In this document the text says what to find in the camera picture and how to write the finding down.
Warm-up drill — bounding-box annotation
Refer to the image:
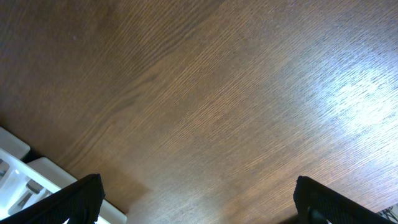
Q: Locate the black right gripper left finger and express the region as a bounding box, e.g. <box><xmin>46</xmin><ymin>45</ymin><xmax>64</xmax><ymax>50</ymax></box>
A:
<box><xmin>1</xmin><ymin>174</ymin><xmax>105</xmax><ymax>224</ymax></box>

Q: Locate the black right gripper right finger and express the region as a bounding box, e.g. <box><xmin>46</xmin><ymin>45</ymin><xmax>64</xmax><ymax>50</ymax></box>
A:
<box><xmin>293</xmin><ymin>176</ymin><xmax>394</xmax><ymax>224</ymax></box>

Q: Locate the white plastic cutlery tray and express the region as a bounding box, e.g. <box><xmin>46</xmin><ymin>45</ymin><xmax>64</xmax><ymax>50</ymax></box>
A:
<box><xmin>0</xmin><ymin>126</ymin><xmax>127</xmax><ymax>224</ymax></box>

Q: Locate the dark object bottom right corner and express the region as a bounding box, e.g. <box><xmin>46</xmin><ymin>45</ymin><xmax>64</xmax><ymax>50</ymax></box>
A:
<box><xmin>378</xmin><ymin>204</ymin><xmax>398</xmax><ymax>223</ymax></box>

